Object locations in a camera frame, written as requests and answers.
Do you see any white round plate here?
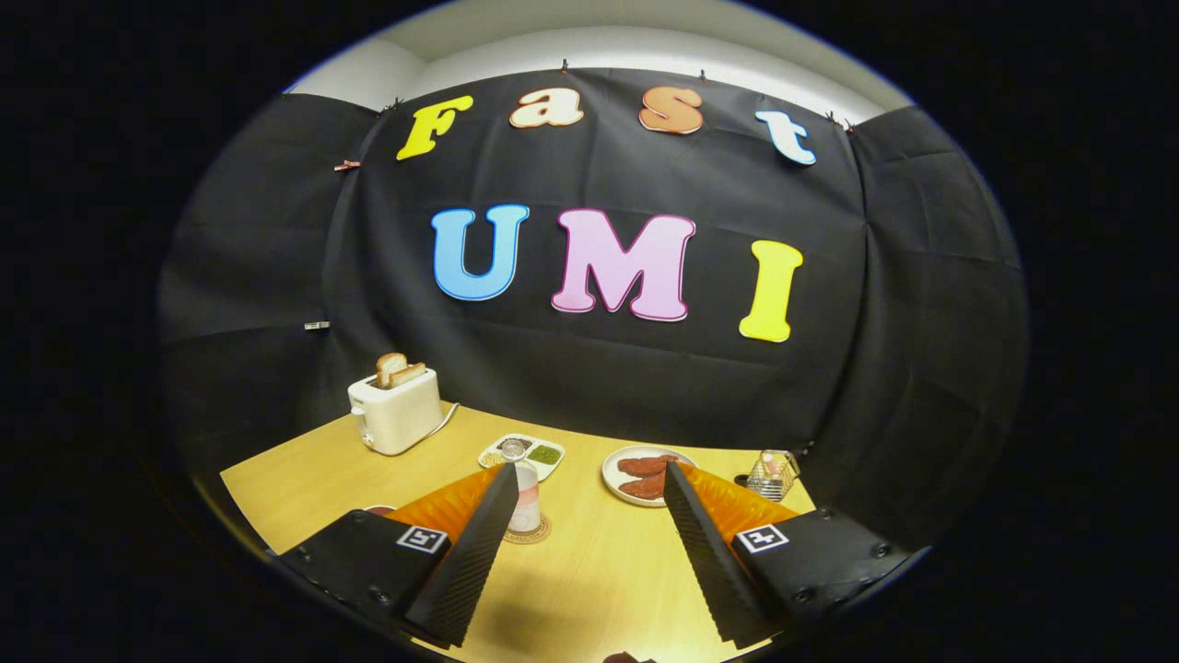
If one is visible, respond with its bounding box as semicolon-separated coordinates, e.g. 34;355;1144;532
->
601;446;698;508

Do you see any black backdrop cloth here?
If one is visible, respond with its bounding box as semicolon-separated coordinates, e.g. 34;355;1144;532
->
157;66;1028;553

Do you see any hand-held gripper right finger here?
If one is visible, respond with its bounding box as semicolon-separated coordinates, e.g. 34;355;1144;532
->
662;460;913;648

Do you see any metal wire rack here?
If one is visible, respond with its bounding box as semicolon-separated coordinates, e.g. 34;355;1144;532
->
744;449;800;503

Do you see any white divided seasoning dish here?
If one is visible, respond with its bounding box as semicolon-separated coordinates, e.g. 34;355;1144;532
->
478;434;566;483

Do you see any wooden table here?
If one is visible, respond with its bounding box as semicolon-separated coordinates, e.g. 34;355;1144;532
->
219;403;816;663

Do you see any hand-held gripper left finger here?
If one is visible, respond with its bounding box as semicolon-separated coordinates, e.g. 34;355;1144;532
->
276;462;519;648

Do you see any clear juice bottle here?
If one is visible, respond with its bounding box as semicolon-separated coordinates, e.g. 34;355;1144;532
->
502;438;543;535

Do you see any white toaster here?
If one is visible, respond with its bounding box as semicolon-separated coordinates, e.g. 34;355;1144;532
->
347;368;444;457

